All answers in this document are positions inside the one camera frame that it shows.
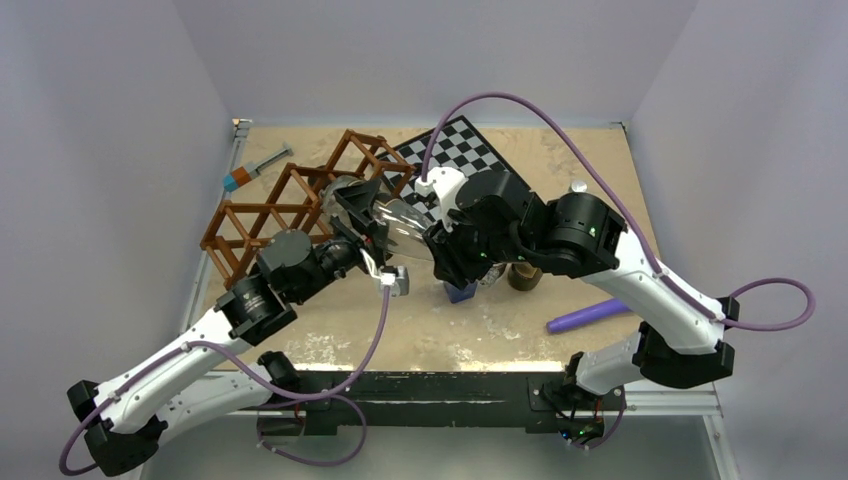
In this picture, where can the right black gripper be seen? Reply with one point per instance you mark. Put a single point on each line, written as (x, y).
(451, 261)

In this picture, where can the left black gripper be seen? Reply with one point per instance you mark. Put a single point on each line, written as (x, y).
(356, 199)

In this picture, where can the clear glass bottle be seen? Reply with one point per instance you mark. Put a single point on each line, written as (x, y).
(406, 227)

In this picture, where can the brown wooden wine rack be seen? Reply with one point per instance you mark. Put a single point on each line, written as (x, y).
(292, 199)

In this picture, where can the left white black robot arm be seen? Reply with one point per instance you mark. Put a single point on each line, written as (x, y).
(199, 376)

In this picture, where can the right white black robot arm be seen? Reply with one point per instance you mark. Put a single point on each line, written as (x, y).
(680, 341)

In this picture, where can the clear bottle silver cap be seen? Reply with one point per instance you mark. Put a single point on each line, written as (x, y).
(494, 273)

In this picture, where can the olive wine bottle tan label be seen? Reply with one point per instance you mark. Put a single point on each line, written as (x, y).
(523, 276)

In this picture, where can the blue square bottle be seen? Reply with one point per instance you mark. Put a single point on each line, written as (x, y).
(457, 295)

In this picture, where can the clear bottle far right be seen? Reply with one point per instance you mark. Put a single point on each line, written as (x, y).
(578, 186)

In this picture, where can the blue orange syringe toy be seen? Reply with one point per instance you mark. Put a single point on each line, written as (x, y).
(243, 175)

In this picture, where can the purple toy microphone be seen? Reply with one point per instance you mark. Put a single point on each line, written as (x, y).
(586, 316)

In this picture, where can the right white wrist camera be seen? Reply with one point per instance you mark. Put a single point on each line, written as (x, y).
(443, 185)

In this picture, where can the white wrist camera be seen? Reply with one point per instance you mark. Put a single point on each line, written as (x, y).
(443, 185)
(395, 278)

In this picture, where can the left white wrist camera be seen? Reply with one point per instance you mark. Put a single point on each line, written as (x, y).
(395, 278)

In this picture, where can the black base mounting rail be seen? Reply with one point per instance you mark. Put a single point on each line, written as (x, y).
(534, 402)

